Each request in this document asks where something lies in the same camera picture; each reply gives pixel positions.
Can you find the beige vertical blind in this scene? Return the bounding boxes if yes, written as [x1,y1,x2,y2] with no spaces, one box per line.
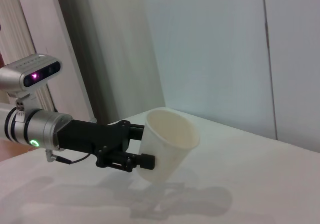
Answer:
[0,0,55,111]

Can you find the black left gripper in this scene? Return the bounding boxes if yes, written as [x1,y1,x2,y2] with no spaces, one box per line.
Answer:
[56,120,156,172]

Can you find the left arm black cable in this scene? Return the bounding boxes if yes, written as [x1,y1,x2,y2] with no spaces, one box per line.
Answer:
[45,149,93,165]

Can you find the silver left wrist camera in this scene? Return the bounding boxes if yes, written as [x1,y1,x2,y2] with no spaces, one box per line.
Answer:
[0,54,62,110]

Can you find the white paper cup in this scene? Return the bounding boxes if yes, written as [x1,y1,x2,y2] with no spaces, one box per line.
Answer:
[138,108,200,185]

